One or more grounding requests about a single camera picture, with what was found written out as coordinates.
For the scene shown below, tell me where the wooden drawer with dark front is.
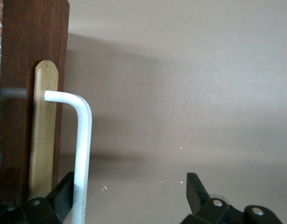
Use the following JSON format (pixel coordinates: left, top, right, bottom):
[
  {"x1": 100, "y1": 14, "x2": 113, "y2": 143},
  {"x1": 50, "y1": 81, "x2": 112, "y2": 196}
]
[{"x1": 0, "y1": 0, "x2": 70, "y2": 208}]

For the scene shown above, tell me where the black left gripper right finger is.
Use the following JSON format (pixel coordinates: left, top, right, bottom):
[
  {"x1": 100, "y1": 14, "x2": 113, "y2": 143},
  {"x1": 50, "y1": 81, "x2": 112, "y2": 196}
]
[{"x1": 180, "y1": 172, "x2": 284, "y2": 224}]

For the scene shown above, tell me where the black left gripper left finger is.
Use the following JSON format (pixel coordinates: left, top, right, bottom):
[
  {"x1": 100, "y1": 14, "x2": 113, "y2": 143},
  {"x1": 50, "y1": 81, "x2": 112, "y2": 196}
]
[{"x1": 0, "y1": 172, "x2": 75, "y2": 224}]

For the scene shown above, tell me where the white drawer handle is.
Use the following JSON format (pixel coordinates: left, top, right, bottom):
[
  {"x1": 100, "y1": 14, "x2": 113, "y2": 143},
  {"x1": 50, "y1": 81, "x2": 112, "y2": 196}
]
[{"x1": 43, "y1": 90, "x2": 93, "y2": 224}]

